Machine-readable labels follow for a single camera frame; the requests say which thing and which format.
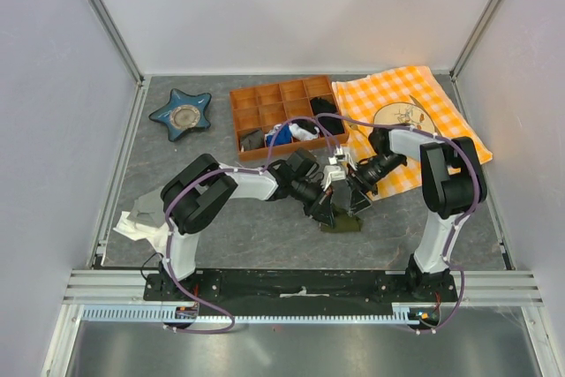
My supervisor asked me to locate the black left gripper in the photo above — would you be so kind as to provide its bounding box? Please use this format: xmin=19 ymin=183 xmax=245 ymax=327
xmin=290 ymin=177 xmax=334 ymax=228

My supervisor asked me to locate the olive green underwear cream waistband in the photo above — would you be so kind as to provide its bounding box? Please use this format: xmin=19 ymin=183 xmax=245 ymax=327
xmin=320 ymin=206 xmax=363 ymax=234

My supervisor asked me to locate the orange compartment organizer box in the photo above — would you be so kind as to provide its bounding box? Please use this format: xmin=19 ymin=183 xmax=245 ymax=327
xmin=230 ymin=75 xmax=338 ymax=162

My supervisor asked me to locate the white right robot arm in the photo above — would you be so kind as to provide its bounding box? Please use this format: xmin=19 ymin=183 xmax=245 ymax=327
xmin=346 ymin=125 xmax=487 ymax=301

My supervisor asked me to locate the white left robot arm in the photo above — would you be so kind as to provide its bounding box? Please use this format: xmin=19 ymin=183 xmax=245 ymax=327
xmin=160 ymin=148 xmax=335 ymax=300

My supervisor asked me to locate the blue white rolled underwear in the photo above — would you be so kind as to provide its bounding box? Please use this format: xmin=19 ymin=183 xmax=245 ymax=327
xmin=265 ymin=124 xmax=292 ymax=147

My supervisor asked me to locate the black white rolled underwear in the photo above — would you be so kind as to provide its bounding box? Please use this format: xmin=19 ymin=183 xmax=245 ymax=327
xmin=289 ymin=119 xmax=320 ymax=141

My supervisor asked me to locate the grey rolled underwear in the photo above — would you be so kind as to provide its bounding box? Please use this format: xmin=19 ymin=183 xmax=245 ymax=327
xmin=239 ymin=129 xmax=265 ymax=152

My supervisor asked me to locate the white underwear pile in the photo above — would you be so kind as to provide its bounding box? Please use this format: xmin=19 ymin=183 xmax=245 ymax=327
xmin=114 ymin=211 xmax=169 ymax=256

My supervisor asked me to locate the beige decorated plate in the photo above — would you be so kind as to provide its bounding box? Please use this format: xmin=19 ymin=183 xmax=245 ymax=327
xmin=373 ymin=102 xmax=436 ymax=133

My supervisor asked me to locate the orange checkered cloth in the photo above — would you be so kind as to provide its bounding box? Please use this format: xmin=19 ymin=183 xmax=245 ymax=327
xmin=332 ymin=66 xmax=493 ymax=200

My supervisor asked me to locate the brass knife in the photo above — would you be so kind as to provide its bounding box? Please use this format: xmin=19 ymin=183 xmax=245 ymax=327
xmin=409 ymin=97 xmax=443 ymax=142

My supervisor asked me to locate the blue star shaped dish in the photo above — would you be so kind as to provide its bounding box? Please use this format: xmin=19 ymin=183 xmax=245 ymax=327
xmin=148 ymin=88 xmax=212 ymax=142

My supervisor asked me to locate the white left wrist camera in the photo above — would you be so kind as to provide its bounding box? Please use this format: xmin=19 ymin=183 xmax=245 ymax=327
xmin=322 ymin=165 xmax=347 ymax=190

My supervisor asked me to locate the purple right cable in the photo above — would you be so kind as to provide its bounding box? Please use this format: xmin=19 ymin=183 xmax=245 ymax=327
xmin=315 ymin=114 xmax=482 ymax=334

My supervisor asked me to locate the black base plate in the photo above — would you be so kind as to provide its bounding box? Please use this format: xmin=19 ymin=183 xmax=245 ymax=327
xmin=143 ymin=268 xmax=458 ymax=313

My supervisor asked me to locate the aluminium front rail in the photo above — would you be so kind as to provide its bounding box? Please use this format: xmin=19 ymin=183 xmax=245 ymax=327
xmin=64 ymin=268 xmax=542 ymax=306

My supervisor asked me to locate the light blue cable duct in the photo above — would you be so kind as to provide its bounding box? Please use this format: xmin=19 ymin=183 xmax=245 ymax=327
xmin=81 ymin=305 xmax=429 ymax=325

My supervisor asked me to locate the aluminium right frame post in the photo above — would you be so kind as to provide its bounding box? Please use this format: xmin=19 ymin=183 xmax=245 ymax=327
xmin=449 ymin=0 xmax=504 ymax=84

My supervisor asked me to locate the aluminium frame post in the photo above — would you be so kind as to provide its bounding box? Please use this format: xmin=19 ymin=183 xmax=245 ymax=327
xmin=87 ymin=0 xmax=145 ymax=86
xmin=449 ymin=0 xmax=504 ymax=84

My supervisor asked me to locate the aluminium left frame post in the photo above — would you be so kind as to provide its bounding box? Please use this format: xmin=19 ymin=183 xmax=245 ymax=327
xmin=87 ymin=0 xmax=145 ymax=86

